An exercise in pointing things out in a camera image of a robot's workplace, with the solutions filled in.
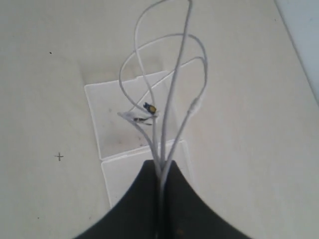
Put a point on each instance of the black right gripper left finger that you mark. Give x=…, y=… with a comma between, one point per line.
x=135, y=215

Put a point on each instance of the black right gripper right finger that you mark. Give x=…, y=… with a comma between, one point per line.
x=186, y=216

